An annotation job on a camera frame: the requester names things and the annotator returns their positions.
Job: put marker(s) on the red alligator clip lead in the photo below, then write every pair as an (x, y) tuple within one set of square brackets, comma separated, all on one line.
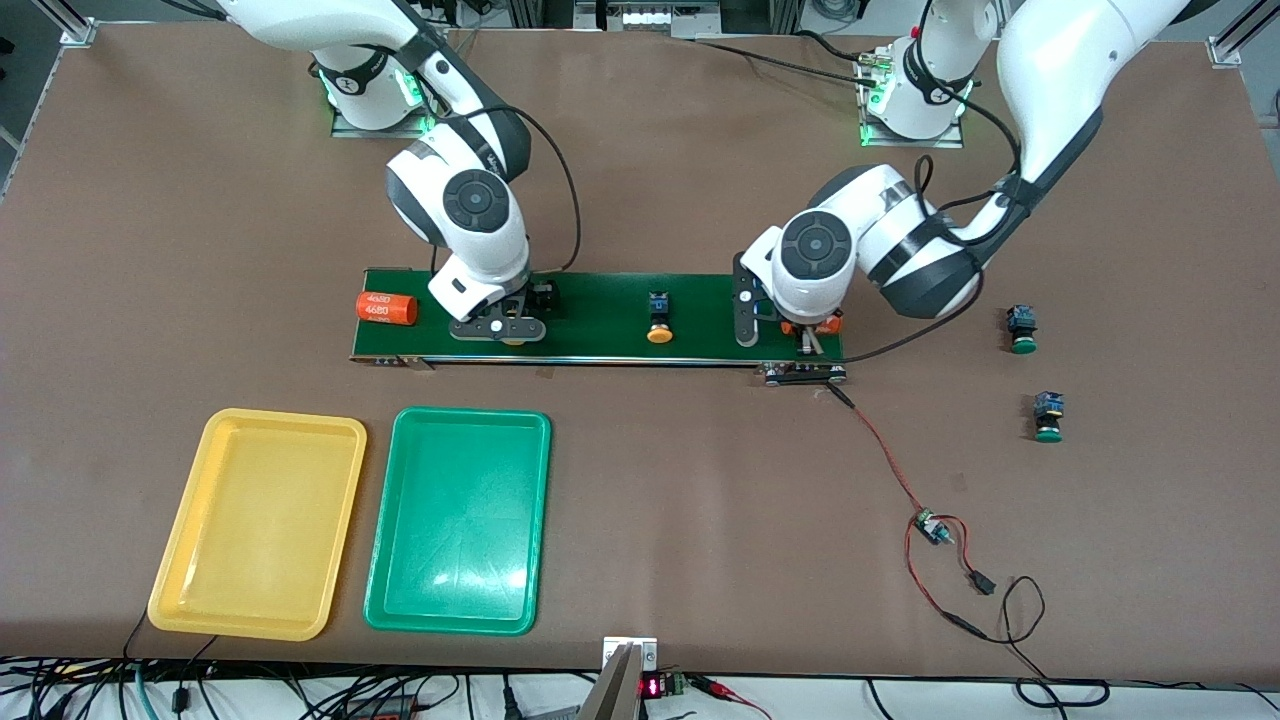
[(730, 695)]

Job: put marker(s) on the yellow plastic tray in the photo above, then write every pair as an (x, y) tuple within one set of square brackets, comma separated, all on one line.
[(260, 520)]

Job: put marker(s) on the green conveyor belt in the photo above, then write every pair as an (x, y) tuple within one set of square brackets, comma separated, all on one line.
[(600, 300)]

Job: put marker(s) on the red LED display module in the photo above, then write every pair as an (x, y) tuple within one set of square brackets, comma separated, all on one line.
[(655, 687)]

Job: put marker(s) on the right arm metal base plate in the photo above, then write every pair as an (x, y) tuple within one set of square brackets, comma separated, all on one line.
[(345, 131)]

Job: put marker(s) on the green plastic tray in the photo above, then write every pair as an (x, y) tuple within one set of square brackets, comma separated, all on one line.
[(460, 520)]

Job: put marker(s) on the red black power lead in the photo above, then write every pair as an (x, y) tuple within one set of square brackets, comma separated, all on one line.
[(912, 570)]

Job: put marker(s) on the white power strip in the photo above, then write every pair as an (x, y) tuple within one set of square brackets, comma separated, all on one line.
[(650, 18)]

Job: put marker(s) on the small black plug connector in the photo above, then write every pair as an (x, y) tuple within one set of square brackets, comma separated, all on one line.
[(983, 582)]

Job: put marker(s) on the small speed controller board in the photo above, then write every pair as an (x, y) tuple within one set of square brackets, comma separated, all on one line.
[(931, 527)]

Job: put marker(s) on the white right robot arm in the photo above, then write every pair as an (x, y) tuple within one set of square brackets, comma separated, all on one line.
[(470, 200)]

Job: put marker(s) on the green-capped push button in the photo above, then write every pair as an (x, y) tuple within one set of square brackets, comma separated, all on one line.
[(1021, 330), (1048, 416)]

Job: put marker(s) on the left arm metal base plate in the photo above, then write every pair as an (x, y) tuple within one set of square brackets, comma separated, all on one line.
[(915, 143)]

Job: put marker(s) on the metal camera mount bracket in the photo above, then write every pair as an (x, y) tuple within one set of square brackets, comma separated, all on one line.
[(620, 680)]

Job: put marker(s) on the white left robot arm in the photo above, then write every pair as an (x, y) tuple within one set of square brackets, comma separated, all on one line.
[(930, 250)]

